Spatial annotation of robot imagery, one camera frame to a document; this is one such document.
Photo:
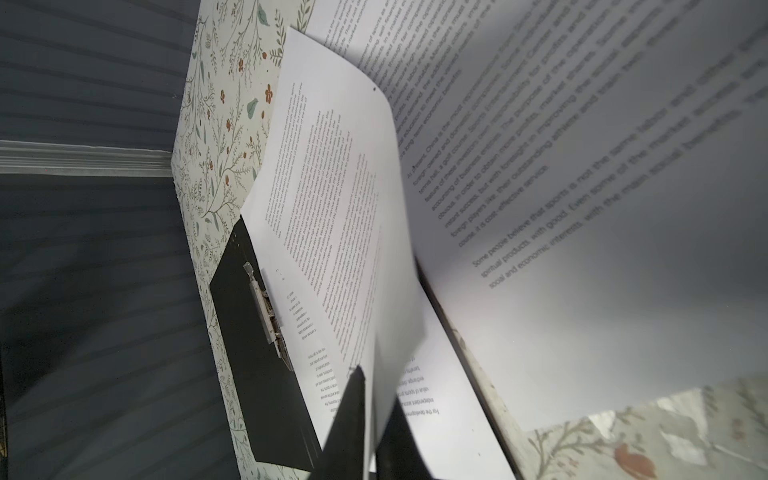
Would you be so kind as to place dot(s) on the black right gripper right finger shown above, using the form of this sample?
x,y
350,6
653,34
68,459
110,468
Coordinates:
x,y
397,454

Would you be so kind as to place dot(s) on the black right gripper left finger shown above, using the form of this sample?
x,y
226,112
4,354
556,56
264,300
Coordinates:
x,y
343,457

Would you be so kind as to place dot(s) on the printed paper sheet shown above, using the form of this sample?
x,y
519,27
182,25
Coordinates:
x,y
327,219
450,428
586,183

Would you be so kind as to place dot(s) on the red folder black inside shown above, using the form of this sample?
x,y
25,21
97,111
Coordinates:
x,y
276,420

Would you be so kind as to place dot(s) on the printed paper sheet back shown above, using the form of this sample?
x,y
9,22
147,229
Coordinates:
x,y
586,183

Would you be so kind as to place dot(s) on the floral patterned table mat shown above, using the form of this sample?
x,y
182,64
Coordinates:
x,y
712,432

